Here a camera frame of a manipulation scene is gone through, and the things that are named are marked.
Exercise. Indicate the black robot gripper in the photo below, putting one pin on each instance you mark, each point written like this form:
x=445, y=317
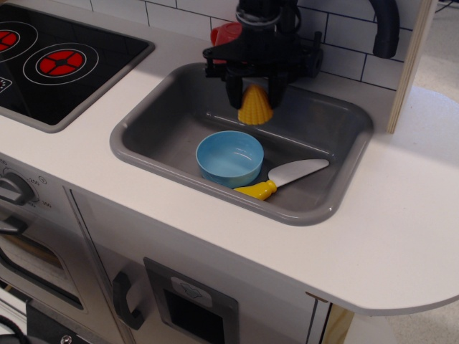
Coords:
x=266, y=52

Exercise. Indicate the yellow toy corn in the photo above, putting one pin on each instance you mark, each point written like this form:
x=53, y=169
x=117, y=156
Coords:
x=255, y=109

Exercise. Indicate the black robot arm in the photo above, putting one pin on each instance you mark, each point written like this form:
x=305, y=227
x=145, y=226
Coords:
x=266, y=14

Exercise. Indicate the light blue plastic bowl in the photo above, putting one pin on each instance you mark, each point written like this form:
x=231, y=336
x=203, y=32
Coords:
x=230, y=158

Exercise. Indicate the grey toy sink basin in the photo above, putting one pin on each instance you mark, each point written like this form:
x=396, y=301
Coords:
x=162, y=132

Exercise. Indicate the red plastic cup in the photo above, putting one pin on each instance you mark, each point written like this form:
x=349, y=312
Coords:
x=222, y=35

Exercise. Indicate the black toy faucet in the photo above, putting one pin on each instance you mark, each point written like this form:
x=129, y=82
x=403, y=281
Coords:
x=359, y=39

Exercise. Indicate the wooden side panel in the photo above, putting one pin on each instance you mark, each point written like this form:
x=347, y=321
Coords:
x=420, y=32

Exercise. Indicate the black toy stove top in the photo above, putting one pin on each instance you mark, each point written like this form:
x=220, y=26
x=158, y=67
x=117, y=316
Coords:
x=53, y=69

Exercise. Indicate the grey dispenser panel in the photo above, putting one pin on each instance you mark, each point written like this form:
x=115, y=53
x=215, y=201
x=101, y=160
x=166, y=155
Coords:
x=193, y=308

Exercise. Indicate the grey oven knob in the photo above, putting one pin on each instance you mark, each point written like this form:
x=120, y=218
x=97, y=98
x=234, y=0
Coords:
x=15, y=190

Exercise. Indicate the toy oven door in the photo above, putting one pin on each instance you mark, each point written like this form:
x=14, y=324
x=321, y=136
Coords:
x=49, y=263

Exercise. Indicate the yellow handled toy spatula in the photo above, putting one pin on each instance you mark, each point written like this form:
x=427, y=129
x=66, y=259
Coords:
x=282, y=175

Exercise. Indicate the dark grey cabinet handle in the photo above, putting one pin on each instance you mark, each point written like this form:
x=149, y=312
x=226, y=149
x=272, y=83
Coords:
x=120, y=288

